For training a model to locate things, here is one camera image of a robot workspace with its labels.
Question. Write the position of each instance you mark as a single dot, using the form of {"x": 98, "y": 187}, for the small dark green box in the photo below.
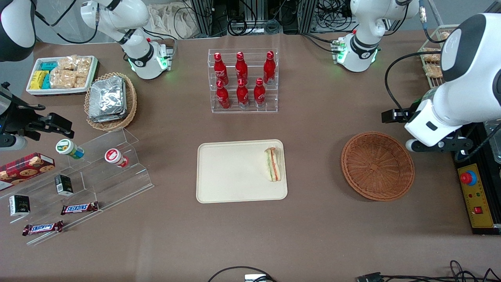
{"x": 63, "y": 185}
{"x": 19, "y": 205}

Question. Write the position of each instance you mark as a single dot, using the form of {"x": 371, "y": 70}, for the oval light wicker basket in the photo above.
{"x": 131, "y": 102}

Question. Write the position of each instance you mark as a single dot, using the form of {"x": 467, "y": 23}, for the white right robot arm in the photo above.
{"x": 113, "y": 15}

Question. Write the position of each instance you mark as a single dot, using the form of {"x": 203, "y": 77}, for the black connector plug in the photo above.
{"x": 368, "y": 277}

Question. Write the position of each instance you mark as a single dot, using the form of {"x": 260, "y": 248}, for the green lid yogurt cup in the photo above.
{"x": 67, "y": 147}

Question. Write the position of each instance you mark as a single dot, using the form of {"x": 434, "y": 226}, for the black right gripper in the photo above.
{"x": 16, "y": 119}

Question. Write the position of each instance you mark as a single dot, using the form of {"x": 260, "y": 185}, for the teal snack packet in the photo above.
{"x": 49, "y": 65}
{"x": 46, "y": 82}

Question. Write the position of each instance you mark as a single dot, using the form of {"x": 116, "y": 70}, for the red emergency stop button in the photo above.
{"x": 467, "y": 178}

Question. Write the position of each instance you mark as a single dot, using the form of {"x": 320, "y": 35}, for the beige plastic tray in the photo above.
{"x": 235, "y": 172}

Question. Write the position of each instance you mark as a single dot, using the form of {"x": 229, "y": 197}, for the silver foil packet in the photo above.
{"x": 111, "y": 116}
{"x": 106, "y": 94}

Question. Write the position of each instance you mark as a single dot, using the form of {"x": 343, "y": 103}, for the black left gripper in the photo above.
{"x": 407, "y": 114}

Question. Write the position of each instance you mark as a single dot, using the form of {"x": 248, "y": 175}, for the snickers chocolate bar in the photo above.
{"x": 43, "y": 228}
{"x": 79, "y": 208}

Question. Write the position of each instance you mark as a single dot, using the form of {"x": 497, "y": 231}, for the red cola bottle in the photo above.
{"x": 242, "y": 96}
{"x": 223, "y": 98}
{"x": 220, "y": 70}
{"x": 241, "y": 68}
{"x": 269, "y": 68}
{"x": 259, "y": 94}

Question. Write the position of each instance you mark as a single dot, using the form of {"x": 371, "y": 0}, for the black equipment base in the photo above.
{"x": 485, "y": 172}

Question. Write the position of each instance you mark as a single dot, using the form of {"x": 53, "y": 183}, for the red tartan cookie box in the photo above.
{"x": 23, "y": 168}

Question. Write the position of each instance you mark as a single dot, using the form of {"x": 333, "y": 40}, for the red lid yogurt cup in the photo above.
{"x": 113, "y": 156}

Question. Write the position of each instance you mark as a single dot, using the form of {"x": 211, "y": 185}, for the yellow control panel box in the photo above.
{"x": 479, "y": 196}

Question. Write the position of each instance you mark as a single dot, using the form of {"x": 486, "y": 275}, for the white rectangular snack tray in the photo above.
{"x": 58, "y": 91}

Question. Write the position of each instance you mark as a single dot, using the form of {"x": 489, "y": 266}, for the bagged brown snack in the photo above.
{"x": 433, "y": 70}
{"x": 431, "y": 55}

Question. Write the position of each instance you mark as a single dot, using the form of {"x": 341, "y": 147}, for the clear bag of crackers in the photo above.
{"x": 83, "y": 65}
{"x": 81, "y": 81}
{"x": 67, "y": 63}
{"x": 62, "y": 79}

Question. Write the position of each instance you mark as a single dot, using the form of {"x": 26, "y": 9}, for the yellow snack packet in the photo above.
{"x": 37, "y": 80}

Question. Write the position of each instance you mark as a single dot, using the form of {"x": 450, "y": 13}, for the round brown wicker basket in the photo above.
{"x": 375, "y": 166}

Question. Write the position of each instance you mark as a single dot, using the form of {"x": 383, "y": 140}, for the beige cloth bag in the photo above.
{"x": 172, "y": 19}

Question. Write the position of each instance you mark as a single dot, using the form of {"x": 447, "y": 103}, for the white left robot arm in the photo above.
{"x": 469, "y": 90}

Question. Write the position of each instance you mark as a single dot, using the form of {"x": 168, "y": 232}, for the clear acrylic step shelf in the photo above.
{"x": 117, "y": 184}

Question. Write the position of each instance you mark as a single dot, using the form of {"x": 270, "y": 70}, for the clear plastic container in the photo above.
{"x": 495, "y": 145}

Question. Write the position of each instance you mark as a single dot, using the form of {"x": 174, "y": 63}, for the white connector plug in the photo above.
{"x": 252, "y": 278}

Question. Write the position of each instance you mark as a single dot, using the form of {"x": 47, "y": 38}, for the triangular sandwich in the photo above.
{"x": 272, "y": 166}

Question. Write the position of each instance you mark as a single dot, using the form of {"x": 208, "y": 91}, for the clear acrylic bottle rack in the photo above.
{"x": 254, "y": 56}

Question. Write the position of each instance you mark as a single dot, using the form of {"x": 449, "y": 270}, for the aluminium frame post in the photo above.
{"x": 203, "y": 17}
{"x": 307, "y": 15}

